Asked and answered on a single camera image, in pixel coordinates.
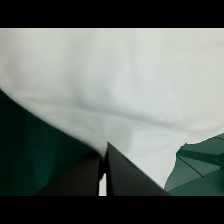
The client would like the white garment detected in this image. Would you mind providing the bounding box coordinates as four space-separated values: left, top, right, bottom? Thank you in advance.
0 28 224 197

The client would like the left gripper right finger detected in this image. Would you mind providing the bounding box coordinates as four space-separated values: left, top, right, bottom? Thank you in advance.
105 141 170 197

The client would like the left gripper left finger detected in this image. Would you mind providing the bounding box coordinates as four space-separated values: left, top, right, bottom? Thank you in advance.
42 153 102 197

